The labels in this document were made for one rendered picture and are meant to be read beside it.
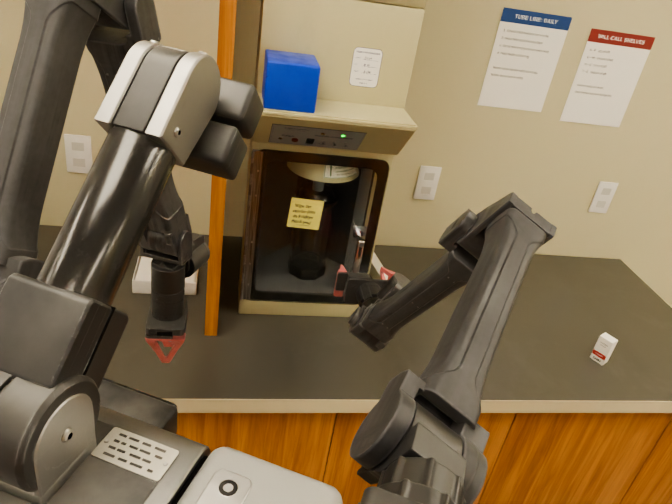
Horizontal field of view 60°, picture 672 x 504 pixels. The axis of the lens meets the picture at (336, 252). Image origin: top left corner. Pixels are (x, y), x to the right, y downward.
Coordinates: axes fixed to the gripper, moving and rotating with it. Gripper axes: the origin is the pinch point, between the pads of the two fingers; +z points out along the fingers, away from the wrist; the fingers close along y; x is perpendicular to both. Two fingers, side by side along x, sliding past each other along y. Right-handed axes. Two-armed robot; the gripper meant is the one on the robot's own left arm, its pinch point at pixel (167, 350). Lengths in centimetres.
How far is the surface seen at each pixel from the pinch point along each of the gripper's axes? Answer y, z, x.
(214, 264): 24.3, -4.5, -7.6
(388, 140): 26, -37, -42
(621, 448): 7, 35, -117
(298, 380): 9.5, 15.6, -27.7
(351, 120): 21, -41, -32
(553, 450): 7, 36, -97
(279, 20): 33, -56, -17
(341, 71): 33, -48, -31
